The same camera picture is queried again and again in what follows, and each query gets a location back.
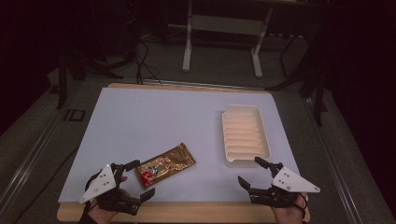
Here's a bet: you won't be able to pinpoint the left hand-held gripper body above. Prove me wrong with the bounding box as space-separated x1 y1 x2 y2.
78 162 142 217

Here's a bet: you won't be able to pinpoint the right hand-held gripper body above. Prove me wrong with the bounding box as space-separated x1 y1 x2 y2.
248 161 321 209

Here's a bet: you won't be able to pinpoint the white ribbed plastic tray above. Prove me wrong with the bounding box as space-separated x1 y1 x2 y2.
221 104 272 169

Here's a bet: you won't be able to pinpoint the gold snack packet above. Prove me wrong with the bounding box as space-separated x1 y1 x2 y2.
134 142 197 191

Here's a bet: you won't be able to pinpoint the person's left hand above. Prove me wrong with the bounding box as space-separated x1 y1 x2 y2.
88 175 129 224

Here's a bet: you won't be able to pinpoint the person's right hand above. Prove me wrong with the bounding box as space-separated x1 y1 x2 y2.
270 192 309 224

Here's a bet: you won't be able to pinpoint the pale blue table mat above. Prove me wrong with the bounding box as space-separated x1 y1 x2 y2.
58 87 302 205

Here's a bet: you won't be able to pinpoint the black tripod stand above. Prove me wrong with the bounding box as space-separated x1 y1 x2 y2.
55 46 125 110
265 27 330 128

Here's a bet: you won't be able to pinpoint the silver metal strip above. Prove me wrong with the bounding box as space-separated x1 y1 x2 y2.
141 78 269 91

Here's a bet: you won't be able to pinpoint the grey metal floor rail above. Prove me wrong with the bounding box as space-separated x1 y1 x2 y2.
302 96 365 224
0 106 68 216

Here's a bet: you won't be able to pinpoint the thin black floor cable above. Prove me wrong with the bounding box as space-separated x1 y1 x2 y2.
13 146 80 222

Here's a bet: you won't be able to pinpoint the small black floor bracket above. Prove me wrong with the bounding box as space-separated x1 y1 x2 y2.
63 108 86 122

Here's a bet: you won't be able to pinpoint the black cables on floor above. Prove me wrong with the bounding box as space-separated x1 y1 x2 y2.
134 39 163 86

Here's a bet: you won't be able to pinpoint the white metal desk frame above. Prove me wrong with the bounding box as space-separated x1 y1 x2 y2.
181 0 276 79

